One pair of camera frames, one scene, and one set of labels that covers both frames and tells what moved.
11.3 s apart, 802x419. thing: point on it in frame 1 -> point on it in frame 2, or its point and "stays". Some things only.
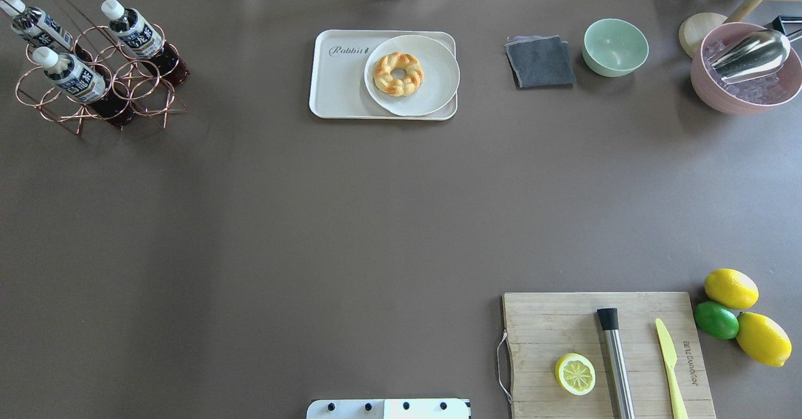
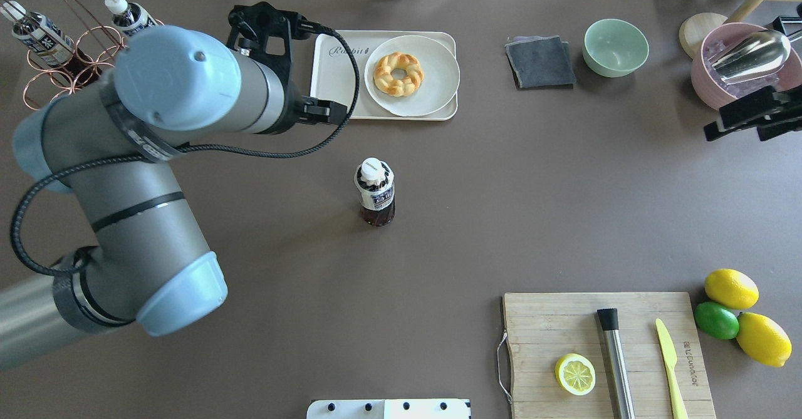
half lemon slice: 576,373 stays
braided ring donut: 398,87 stays
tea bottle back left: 34,25 stays
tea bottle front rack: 86,84 -> 128,18
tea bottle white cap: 145,41 -> 373,168
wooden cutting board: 544,327 stays
